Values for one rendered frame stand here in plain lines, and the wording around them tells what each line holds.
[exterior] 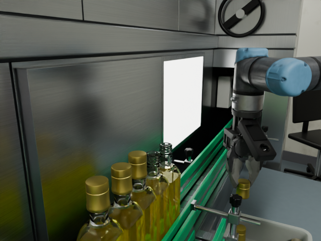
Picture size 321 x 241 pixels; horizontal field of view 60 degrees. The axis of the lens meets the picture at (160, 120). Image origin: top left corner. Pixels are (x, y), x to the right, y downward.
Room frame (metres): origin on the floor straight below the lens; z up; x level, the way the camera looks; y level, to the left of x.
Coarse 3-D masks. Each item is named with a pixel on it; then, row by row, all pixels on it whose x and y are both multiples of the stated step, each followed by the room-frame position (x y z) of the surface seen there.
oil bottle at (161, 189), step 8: (160, 176) 0.52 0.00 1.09; (152, 184) 0.50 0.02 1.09; (160, 184) 0.51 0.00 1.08; (168, 184) 0.53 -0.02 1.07; (160, 192) 0.50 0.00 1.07; (168, 192) 0.53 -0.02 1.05; (160, 200) 0.50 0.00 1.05; (168, 200) 0.53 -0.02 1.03; (160, 208) 0.50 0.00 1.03; (168, 208) 0.53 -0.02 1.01; (160, 216) 0.50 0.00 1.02; (168, 216) 0.53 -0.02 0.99; (160, 224) 0.50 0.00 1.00; (168, 224) 0.53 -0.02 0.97; (160, 232) 0.50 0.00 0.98; (160, 240) 0.50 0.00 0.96
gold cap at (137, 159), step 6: (132, 156) 0.46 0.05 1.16; (138, 156) 0.46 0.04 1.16; (144, 156) 0.47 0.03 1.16; (132, 162) 0.46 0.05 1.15; (138, 162) 0.46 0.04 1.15; (144, 162) 0.47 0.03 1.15; (132, 168) 0.46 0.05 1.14; (138, 168) 0.46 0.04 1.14; (144, 168) 0.47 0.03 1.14; (132, 174) 0.46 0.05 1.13; (138, 174) 0.46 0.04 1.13; (144, 174) 0.47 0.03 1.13
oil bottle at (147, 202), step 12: (132, 192) 0.46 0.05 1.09; (144, 192) 0.46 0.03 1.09; (144, 204) 0.45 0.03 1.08; (156, 204) 0.48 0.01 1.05; (144, 216) 0.44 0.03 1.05; (156, 216) 0.48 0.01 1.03; (144, 228) 0.44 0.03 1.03; (156, 228) 0.48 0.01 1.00; (144, 240) 0.44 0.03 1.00; (156, 240) 0.48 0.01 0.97
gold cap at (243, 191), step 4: (240, 180) 0.68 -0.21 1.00; (244, 180) 0.68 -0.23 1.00; (248, 180) 0.68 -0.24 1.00; (240, 184) 0.66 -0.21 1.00; (244, 184) 0.66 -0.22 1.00; (248, 184) 0.66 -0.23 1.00; (236, 188) 0.67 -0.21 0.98; (240, 188) 0.66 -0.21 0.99; (244, 188) 0.66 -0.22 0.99; (248, 188) 0.66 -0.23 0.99; (236, 192) 0.67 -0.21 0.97; (240, 192) 0.66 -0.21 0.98; (244, 192) 0.66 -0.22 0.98; (248, 192) 0.66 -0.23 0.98; (244, 196) 0.66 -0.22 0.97; (248, 196) 0.66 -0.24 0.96
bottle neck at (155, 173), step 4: (148, 152) 0.53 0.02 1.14; (152, 152) 0.54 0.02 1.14; (156, 152) 0.53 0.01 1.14; (148, 156) 0.52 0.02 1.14; (152, 156) 0.51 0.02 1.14; (156, 156) 0.52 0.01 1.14; (148, 160) 0.52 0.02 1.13; (152, 160) 0.51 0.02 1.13; (156, 160) 0.52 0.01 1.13; (148, 164) 0.52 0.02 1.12; (152, 164) 0.51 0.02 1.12; (156, 164) 0.51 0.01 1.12; (148, 168) 0.52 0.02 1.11; (152, 168) 0.51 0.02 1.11; (156, 168) 0.51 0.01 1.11; (148, 172) 0.52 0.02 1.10; (152, 172) 0.51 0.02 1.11; (156, 172) 0.52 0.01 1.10; (148, 176) 0.52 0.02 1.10; (152, 176) 0.51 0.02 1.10; (156, 176) 0.52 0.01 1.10
